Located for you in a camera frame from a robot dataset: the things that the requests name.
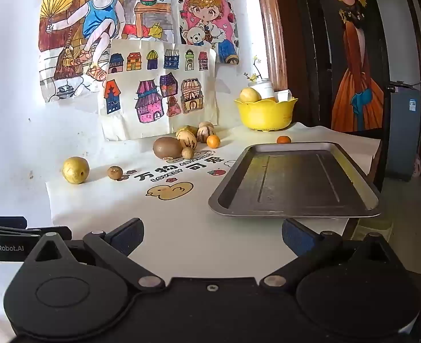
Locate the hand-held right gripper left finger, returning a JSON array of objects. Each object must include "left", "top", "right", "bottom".
[{"left": 24, "top": 217, "right": 166, "bottom": 292}]

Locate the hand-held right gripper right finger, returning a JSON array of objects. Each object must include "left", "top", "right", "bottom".
[{"left": 260, "top": 218, "right": 406, "bottom": 292}]

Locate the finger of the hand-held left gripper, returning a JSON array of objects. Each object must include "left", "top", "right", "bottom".
[
  {"left": 0, "top": 214, "right": 27, "bottom": 227},
  {"left": 28, "top": 226, "right": 72, "bottom": 241}
]

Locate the dark metal baking tray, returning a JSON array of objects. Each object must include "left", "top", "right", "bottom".
[{"left": 208, "top": 142, "right": 381, "bottom": 218}]

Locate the yellow round fruit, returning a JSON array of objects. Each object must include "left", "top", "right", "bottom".
[
  {"left": 175, "top": 125, "right": 198, "bottom": 138},
  {"left": 62, "top": 156, "right": 90, "bottom": 184}
]

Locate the brown kiwi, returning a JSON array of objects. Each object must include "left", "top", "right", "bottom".
[{"left": 153, "top": 137, "right": 183, "bottom": 159}]

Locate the white printed table cloth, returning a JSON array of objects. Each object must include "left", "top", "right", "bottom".
[{"left": 45, "top": 121, "right": 382, "bottom": 283}]

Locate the yellow plastic bowl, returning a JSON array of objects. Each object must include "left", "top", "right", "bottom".
[{"left": 234, "top": 97, "right": 298, "bottom": 131}]

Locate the blue-grey appliance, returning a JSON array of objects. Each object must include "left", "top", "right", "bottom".
[{"left": 385, "top": 82, "right": 421, "bottom": 181}]

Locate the yellow pear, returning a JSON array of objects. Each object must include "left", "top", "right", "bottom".
[{"left": 240, "top": 87, "right": 262, "bottom": 103}]

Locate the colourful houses drawing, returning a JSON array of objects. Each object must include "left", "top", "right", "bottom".
[{"left": 97, "top": 39, "right": 220, "bottom": 141}]

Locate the white jar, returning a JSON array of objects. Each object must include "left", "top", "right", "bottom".
[{"left": 255, "top": 79, "right": 276, "bottom": 99}]

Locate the orange dress woman painting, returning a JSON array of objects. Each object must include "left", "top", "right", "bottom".
[{"left": 325, "top": 0, "right": 386, "bottom": 133}]

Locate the dark wooden door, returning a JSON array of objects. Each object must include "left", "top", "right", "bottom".
[{"left": 268, "top": 0, "right": 393, "bottom": 186}]

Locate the reddish wooden door frame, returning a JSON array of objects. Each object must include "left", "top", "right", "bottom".
[{"left": 253, "top": 0, "right": 290, "bottom": 91}]

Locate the boy with fan wall poster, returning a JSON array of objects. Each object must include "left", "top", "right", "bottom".
[{"left": 38, "top": 0, "right": 173, "bottom": 102}]

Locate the girl with teddy wall poster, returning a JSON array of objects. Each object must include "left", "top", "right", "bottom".
[{"left": 177, "top": 0, "right": 240, "bottom": 65}]

